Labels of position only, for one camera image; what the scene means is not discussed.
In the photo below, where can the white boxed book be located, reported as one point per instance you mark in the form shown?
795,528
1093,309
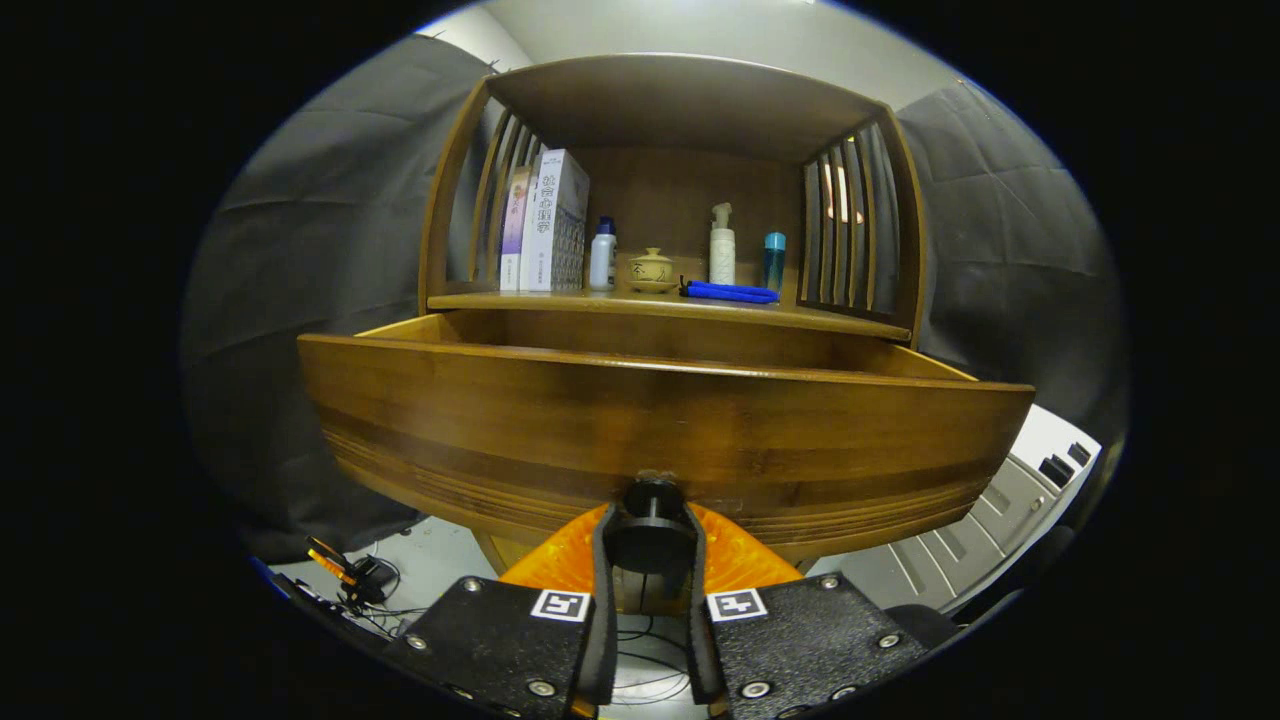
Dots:
555,220

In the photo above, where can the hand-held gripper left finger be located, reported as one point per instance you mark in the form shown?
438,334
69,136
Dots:
603,640

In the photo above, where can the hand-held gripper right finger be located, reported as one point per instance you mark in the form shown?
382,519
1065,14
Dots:
697,650

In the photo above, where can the black backdrop cloth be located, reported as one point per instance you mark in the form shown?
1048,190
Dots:
300,250

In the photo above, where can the white drawer unit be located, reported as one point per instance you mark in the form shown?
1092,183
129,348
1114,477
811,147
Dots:
1000,500

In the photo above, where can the beige lidded teacup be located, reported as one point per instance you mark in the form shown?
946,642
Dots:
651,272

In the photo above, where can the wooden countertop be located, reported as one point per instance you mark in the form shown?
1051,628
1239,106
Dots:
560,300

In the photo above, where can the teal bottle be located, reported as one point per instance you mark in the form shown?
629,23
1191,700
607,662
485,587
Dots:
774,262

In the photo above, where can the blue folded cloth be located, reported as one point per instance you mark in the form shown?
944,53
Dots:
730,292

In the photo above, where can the white bottle with blue cap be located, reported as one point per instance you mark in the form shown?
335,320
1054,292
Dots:
603,260

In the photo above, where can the purple book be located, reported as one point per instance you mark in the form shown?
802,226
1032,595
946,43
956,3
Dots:
514,230

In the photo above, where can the brown wooden cabinet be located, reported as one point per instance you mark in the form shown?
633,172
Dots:
680,100

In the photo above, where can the orange and black device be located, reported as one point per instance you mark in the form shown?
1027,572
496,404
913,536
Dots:
365,578

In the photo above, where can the white pump bottle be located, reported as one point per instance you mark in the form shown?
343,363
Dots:
722,255

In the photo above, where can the wooden drawer with black knob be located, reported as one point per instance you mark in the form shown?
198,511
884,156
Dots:
650,420

